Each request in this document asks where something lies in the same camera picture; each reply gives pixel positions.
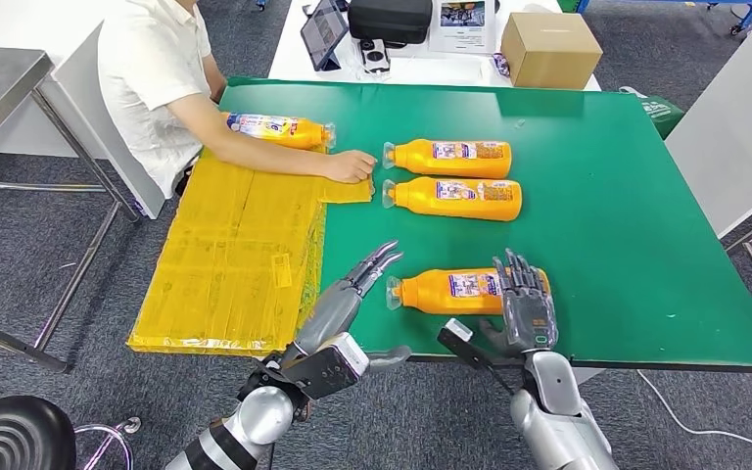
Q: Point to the person's right hand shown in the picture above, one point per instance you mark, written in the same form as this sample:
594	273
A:
350	167

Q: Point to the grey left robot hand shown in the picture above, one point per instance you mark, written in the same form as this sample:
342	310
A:
330	311

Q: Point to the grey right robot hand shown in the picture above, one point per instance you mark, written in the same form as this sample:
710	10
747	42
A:
528	311

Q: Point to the orange detergent bottle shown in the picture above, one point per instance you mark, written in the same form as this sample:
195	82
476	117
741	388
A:
298	133
415	159
431	295
418	200

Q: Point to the person's right forearm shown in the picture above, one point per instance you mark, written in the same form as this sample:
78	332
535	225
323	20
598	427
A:
266	155

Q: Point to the white table leg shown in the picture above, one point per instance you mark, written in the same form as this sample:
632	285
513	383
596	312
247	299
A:
589	376

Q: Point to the yellow taped cardboard mat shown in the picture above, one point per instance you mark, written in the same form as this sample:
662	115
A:
233	253

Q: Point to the black and white device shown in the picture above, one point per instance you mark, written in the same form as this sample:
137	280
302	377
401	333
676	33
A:
375	55

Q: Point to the black tablet on stand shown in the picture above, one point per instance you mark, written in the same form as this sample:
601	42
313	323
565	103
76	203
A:
324	29

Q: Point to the green table board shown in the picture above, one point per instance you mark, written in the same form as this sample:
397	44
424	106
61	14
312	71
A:
609	194

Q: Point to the black carrying case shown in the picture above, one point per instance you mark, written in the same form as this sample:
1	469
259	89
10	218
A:
389	19

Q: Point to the white printed leaflet stand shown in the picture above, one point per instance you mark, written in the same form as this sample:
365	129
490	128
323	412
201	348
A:
461	29

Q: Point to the small purple packet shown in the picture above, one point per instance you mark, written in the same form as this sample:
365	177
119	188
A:
502	63

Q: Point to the person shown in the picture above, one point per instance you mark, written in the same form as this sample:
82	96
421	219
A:
149	71

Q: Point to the brown cardboard box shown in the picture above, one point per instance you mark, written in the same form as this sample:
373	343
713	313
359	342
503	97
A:
550	55

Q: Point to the green bag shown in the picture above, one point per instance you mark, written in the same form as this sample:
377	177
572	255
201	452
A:
661	113

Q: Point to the white side table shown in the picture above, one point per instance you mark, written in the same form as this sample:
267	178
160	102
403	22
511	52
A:
733	130

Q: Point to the black round stool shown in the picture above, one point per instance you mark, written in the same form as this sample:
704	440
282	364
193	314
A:
13	434

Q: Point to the stainless steel table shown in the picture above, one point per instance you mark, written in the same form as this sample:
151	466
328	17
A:
0	91

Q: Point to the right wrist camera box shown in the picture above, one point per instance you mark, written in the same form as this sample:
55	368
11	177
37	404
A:
470	350

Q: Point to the blue steel frame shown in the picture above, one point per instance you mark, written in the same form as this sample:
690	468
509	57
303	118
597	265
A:
736	6

